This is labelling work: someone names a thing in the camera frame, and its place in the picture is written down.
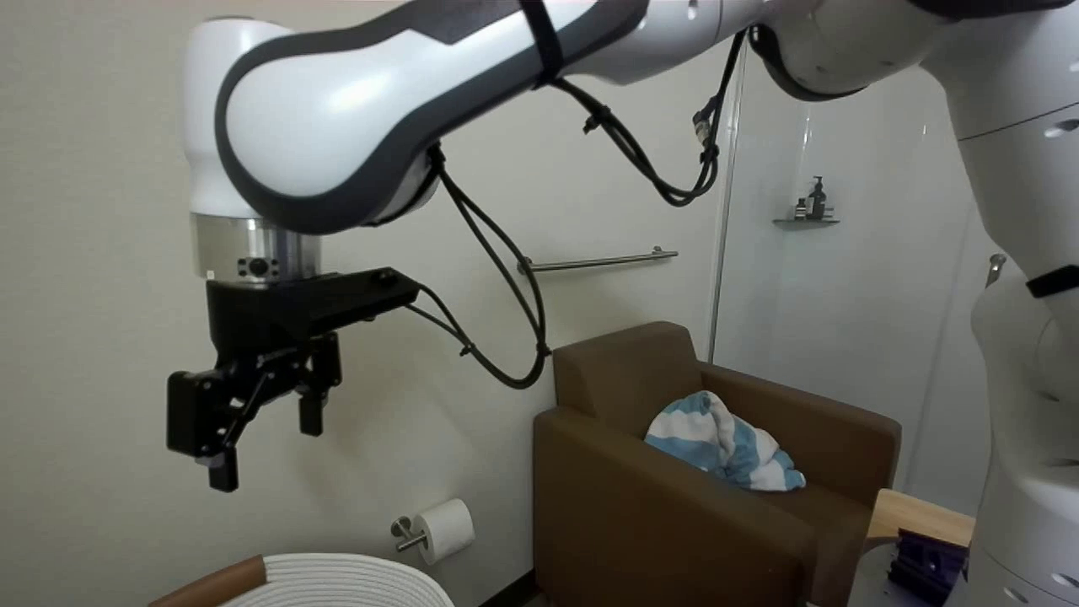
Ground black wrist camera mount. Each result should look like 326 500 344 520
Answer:
204 265 422 341

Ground white woven basket brown handles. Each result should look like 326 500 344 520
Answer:
150 550 460 607

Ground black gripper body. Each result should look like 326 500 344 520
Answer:
164 324 344 458

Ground chrome towel bar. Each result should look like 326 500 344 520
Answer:
517 247 681 281

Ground glass shower enclosure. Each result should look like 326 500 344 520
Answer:
705 43 1022 520

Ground light wooden side table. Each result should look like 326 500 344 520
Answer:
863 487 979 552

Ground small dark bottle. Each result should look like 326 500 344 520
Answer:
788 171 833 222

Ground glass corner shower shelf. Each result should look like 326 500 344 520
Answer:
772 212 842 233

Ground purple object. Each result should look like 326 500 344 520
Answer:
888 530 972 603

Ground white toilet paper roll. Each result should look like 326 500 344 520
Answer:
416 496 479 568

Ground chrome toilet paper holder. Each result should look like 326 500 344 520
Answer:
389 514 436 558

